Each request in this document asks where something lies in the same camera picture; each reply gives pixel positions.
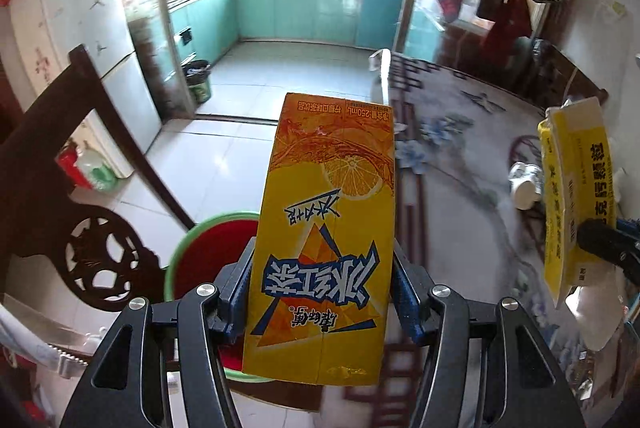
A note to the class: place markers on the red hanging garment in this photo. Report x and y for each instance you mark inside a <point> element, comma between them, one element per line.
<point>510,18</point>

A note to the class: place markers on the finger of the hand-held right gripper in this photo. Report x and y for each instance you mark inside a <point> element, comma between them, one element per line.
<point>607,245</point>

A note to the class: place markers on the floral tablecloth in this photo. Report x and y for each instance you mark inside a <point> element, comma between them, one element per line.
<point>465,208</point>

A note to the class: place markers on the white crumpled paper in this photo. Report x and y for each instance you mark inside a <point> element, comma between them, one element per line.
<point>597,313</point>

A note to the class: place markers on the teal kitchen cabinets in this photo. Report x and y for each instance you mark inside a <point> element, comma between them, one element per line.
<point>300,8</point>

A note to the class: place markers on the dark carved wooden chair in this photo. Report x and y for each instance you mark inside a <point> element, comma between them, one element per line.
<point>565,73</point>
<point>40,188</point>

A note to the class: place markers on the white plastic object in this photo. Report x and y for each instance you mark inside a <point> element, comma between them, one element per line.
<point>40,333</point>

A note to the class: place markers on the yellow drink carton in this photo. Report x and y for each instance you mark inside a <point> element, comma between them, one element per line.
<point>320,233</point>

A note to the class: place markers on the yellow printed packet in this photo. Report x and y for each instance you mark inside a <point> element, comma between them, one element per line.
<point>575,188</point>

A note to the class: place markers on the black hanging bag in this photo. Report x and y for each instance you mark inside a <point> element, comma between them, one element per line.
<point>490,1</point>

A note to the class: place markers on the white refrigerator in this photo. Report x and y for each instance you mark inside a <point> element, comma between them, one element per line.
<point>75,8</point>

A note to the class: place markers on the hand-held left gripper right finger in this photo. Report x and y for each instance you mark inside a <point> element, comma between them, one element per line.
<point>405,303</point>

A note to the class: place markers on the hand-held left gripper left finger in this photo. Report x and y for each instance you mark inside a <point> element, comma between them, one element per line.
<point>245,290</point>

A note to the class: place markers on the red bucket with green rim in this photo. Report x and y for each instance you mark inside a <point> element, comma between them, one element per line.
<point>210,248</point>

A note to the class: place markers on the green kitchen waste bin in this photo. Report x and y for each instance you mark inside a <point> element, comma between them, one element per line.
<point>198,81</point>

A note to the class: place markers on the white printed paper cup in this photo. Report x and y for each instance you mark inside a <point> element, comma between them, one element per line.
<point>525,185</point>

